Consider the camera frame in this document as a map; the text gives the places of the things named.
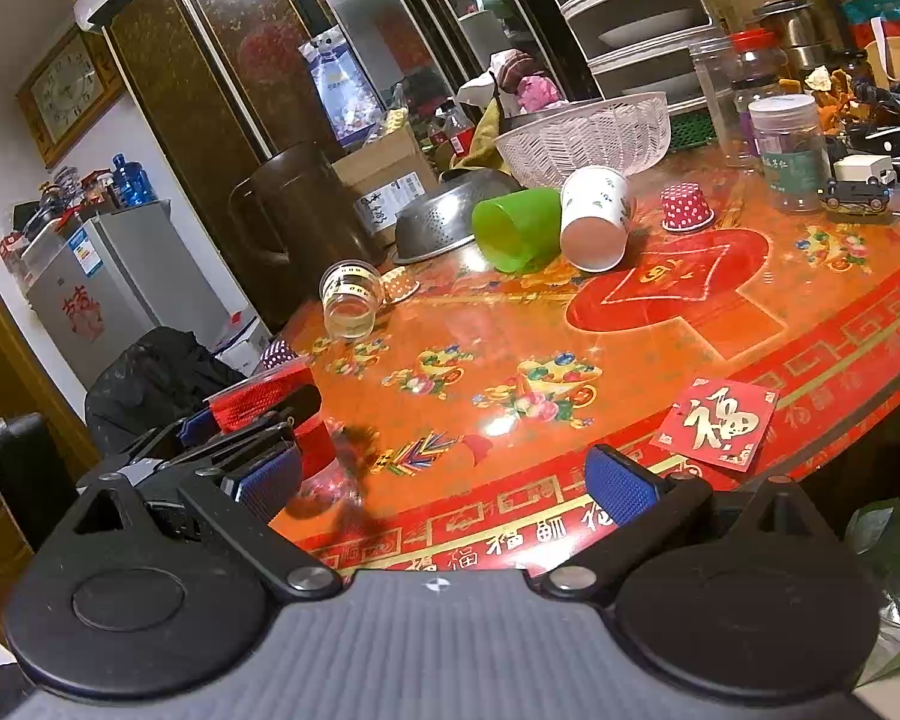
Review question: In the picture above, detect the red polka dot paper cup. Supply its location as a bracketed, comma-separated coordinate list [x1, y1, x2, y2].
[659, 184, 716, 233]

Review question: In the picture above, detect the silver green foil bag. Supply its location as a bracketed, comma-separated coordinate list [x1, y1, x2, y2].
[843, 499, 900, 685]

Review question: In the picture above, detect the white plastic basket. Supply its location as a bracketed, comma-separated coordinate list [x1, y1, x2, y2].
[493, 91, 673, 189]

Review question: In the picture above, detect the wooden wall clock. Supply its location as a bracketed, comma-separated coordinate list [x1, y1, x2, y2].
[15, 25, 126, 170]

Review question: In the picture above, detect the tall clear plastic container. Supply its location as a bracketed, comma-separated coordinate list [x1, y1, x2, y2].
[688, 37, 758, 167]

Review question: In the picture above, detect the white floral paper cup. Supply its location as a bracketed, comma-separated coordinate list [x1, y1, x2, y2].
[559, 165, 638, 273]

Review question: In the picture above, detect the clear jar red lid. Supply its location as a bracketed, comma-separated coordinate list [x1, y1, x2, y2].
[727, 28, 793, 160]

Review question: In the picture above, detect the green plastic crate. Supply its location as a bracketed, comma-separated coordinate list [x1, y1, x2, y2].
[667, 111, 719, 152]

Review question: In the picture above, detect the green plastic cup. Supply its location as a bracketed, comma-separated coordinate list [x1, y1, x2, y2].
[471, 186, 564, 275]

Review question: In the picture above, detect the black electronic device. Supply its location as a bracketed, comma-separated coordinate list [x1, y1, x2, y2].
[843, 123, 900, 167]

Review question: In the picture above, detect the red envelope gold character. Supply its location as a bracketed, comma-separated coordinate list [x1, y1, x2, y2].
[649, 377, 780, 474]

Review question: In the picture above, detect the dark brown plastic jug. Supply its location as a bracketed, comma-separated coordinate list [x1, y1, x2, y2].
[228, 141, 385, 332]

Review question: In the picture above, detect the cola bottle red label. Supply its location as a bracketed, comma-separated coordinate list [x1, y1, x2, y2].
[435, 100, 478, 160]

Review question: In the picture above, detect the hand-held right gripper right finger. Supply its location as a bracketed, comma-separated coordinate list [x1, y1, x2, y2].
[543, 443, 824, 606]

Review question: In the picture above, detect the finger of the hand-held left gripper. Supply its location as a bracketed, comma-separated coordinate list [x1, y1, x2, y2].
[82, 409, 220, 488]
[131, 384, 322, 477]

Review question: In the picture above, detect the black bag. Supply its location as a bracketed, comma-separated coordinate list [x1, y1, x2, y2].
[85, 326, 246, 460]

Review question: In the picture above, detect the glass cup yellow band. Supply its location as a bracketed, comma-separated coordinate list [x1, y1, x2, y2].
[318, 259, 384, 339]

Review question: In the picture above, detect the small white carton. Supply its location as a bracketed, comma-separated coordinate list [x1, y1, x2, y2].
[213, 313, 272, 377]

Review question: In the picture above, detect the group of small jars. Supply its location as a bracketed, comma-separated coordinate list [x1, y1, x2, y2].
[0, 163, 118, 260]

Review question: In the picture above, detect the blue plastic bottle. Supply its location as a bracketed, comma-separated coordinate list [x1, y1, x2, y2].
[111, 153, 155, 208]

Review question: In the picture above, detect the steel pot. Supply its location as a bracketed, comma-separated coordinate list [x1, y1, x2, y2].
[753, 0, 830, 77]

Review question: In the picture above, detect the orange polka dot paper cup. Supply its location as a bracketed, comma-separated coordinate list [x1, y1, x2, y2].
[379, 266, 422, 305]

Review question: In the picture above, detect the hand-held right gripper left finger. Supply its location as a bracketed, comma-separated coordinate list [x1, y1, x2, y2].
[71, 439, 344, 602]

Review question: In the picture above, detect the blue white plastic package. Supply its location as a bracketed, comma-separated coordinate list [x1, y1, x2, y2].
[298, 25, 388, 148]

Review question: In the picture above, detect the pink cloth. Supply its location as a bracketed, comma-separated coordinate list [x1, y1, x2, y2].
[517, 75, 564, 111]

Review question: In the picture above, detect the silver refrigerator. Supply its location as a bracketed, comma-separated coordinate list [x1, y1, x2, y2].
[21, 199, 250, 392]

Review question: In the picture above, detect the black suitcase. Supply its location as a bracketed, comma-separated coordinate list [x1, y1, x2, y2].
[0, 412, 77, 550]

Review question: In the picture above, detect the white dish rack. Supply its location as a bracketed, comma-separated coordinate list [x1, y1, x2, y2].
[558, 0, 730, 103]

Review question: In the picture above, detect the steel colander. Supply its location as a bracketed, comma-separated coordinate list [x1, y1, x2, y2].
[391, 169, 523, 266]

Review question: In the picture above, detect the maroon polka dot paper cup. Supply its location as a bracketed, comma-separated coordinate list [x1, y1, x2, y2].
[259, 340, 302, 373]

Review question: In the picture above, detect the dark brown cabinet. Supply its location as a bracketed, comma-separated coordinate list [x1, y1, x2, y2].
[88, 0, 593, 332]

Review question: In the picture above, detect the clear jar white lid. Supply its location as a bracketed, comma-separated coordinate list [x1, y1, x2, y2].
[748, 94, 833, 213]

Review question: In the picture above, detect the white toy truck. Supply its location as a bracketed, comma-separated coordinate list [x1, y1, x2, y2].
[818, 154, 898, 215]

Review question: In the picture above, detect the clear plastic cup red band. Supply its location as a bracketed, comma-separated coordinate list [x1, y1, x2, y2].
[207, 358, 362, 520]

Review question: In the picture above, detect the cardboard box with label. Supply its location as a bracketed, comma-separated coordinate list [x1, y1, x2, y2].
[330, 126, 444, 245]

